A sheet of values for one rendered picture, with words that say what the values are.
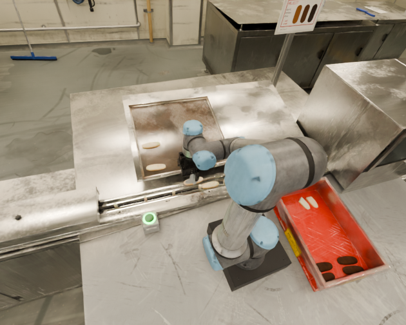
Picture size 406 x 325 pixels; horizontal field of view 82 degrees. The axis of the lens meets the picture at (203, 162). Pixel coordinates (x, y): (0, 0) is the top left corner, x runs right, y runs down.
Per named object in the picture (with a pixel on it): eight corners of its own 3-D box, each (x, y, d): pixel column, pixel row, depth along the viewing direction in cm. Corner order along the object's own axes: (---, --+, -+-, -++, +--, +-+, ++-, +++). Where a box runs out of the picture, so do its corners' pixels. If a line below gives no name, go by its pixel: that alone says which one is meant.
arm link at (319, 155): (353, 129, 49) (238, 130, 94) (312, 138, 45) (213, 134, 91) (354, 182, 51) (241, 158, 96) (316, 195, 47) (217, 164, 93)
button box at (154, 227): (144, 238, 109) (141, 228, 101) (141, 223, 114) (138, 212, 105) (161, 233, 111) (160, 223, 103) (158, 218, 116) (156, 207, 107)
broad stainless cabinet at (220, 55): (223, 109, 307) (238, 24, 229) (199, 68, 369) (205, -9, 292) (340, 93, 357) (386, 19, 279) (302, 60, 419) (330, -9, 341)
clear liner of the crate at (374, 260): (312, 295, 96) (324, 290, 88) (264, 195, 125) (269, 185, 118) (378, 275, 103) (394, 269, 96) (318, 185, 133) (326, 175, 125)
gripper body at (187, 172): (177, 166, 109) (177, 148, 100) (194, 162, 111) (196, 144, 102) (182, 179, 104) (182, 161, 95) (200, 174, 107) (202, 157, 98)
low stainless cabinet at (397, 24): (338, 72, 399) (366, 20, 339) (309, 49, 450) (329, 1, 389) (394, 66, 433) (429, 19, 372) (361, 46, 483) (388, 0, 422)
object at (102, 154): (116, 287, 164) (79, 242, 102) (98, 165, 231) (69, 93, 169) (317, 212, 218) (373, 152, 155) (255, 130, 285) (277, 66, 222)
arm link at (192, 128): (187, 134, 83) (179, 119, 88) (186, 155, 92) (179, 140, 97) (207, 130, 86) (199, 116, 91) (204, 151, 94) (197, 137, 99)
